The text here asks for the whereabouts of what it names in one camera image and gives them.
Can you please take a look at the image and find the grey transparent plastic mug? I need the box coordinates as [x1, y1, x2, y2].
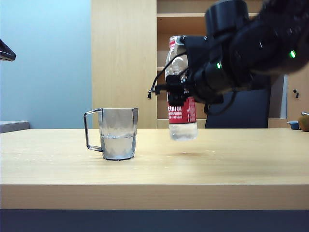
[83, 107, 140, 161]

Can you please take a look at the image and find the light wooden bookshelf cabinet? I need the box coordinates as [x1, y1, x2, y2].
[91, 0, 309, 129]

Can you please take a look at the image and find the mineral water bottle red label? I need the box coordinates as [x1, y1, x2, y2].
[165, 35, 198, 142]

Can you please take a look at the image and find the black cable under wrist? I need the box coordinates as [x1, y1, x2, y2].
[204, 88, 239, 116]

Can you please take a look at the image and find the small blue cup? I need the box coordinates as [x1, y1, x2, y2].
[286, 120, 301, 131]

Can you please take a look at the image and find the brown round object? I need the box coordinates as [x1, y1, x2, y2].
[297, 111, 309, 132]

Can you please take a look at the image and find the narrow wooden cabinet door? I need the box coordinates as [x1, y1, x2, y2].
[286, 70, 309, 121]

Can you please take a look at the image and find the black office chair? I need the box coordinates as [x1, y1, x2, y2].
[204, 88, 271, 129]

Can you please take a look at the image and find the wide wooden cabinet door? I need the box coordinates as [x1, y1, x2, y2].
[91, 0, 158, 129]

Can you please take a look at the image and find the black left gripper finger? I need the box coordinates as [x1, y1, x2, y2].
[0, 39, 17, 62]

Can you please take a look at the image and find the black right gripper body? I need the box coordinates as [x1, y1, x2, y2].
[184, 35, 222, 76]

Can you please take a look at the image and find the thin black looped cable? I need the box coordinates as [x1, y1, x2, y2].
[147, 52, 189, 98]

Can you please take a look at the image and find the grey box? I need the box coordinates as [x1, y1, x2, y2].
[0, 120, 30, 134]

